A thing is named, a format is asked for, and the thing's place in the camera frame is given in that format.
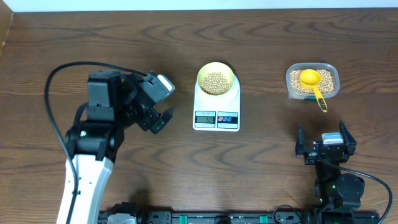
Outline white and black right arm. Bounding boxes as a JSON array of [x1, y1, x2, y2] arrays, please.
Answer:
[[295, 121, 365, 223]]

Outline white digital kitchen scale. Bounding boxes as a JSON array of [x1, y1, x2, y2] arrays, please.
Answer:
[[192, 75, 241, 132]]

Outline clear plastic container of soybeans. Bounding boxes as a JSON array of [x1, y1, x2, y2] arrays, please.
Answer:
[[286, 62, 340, 100]]

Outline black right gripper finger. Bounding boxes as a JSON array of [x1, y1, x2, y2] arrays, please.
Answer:
[[295, 125, 306, 156], [339, 120, 357, 152]]

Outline pale yellow plastic bowl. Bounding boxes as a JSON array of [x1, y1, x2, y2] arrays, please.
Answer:
[[197, 62, 235, 96]]

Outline yellow plastic measuring scoop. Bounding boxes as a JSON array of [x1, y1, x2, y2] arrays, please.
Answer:
[[299, 69, 328, 113]]

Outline soybeans in bowl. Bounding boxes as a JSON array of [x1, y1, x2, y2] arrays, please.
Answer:
[[200, 72, 231, 96]]

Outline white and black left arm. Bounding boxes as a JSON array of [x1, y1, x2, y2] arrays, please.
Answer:
[[57, 70, 175, 223]]

